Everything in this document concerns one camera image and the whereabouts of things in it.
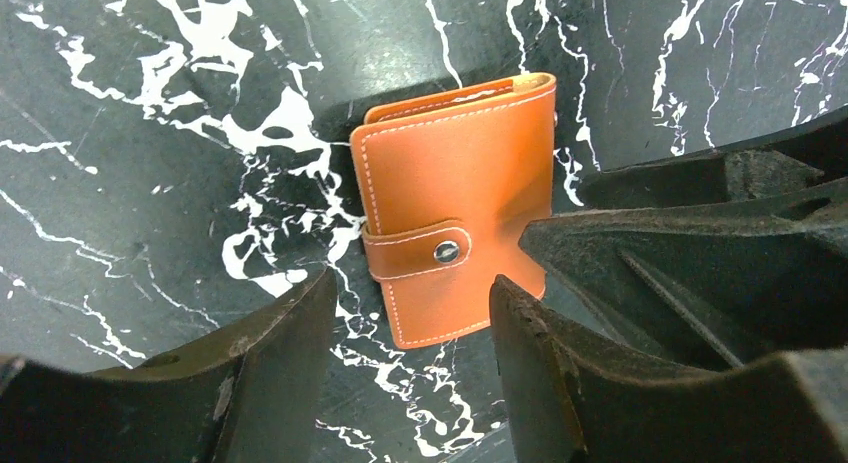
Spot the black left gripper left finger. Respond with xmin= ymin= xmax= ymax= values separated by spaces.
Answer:
xmin=1 ymin=269 xmax=337 ymax=462

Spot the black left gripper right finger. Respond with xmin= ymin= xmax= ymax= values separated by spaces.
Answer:
xmin=490 ymin=276 xmax=847 ymax=462

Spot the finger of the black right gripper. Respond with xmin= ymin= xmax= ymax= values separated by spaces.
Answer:
xmin=520 ymin=109 xmax=847 ymax=370

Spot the orange leather card holder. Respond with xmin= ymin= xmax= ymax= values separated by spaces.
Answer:
xmin=349 ymin=72 xmax=557 ymax=349

